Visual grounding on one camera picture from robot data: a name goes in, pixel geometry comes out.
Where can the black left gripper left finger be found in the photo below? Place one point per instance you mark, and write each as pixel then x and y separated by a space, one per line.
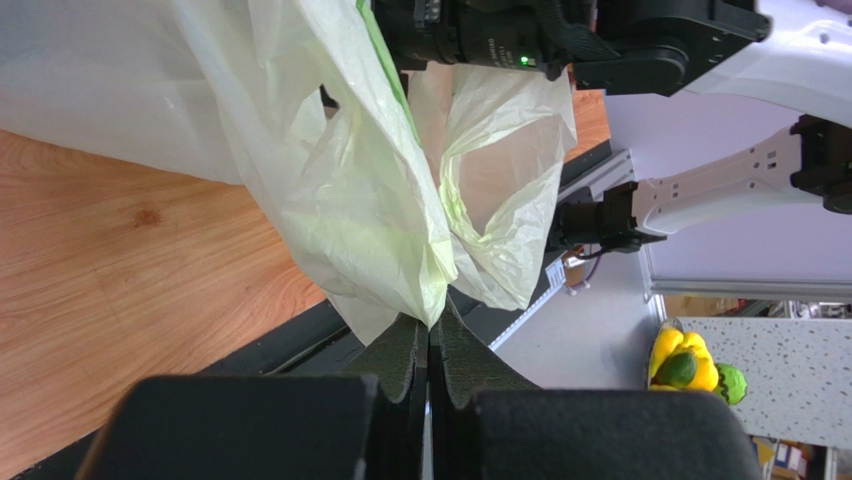
pixel 364 422

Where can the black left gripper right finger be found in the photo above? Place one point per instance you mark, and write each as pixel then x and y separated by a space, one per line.
pixel 490 422

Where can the translucent white plastic bag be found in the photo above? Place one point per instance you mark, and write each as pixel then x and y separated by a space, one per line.
pixel 208 88

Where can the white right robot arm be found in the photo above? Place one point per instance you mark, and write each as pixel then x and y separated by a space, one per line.
pixel 784 64

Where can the yellow and green toy vegetables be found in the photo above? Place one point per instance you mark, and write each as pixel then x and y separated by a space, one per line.
pixel 680 360

